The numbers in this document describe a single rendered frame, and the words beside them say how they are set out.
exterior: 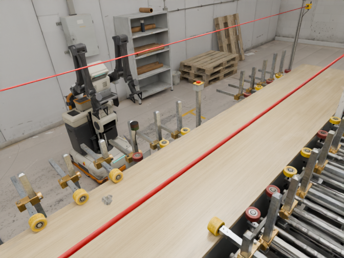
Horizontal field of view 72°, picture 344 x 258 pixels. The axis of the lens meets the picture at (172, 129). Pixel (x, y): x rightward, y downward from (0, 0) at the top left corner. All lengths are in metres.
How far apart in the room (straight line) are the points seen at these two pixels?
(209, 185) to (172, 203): 0.27
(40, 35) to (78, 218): 3.12
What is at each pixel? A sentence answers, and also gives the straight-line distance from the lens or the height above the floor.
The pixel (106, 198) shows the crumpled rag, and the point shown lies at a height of 0.92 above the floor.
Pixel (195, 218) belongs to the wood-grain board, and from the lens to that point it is 1.41.
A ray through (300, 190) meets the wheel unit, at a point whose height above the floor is 0.84.
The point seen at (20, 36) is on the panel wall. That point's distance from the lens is 4.10.
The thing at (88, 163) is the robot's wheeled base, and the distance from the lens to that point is 2.95.
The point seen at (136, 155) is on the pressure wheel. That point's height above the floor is 0.91.
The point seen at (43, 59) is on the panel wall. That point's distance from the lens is 4.21.
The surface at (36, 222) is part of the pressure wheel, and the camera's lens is 1.54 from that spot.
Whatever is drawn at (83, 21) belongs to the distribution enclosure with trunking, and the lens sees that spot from 4.13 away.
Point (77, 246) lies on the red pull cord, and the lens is 0.34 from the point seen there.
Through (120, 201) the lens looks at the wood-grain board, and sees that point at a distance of 1.54.
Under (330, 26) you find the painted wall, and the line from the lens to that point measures 9.14.
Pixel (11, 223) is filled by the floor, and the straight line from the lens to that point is 3.10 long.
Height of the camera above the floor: 2.02
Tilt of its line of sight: 32 degrees down
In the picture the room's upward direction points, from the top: 4 degrees counter-clockwise
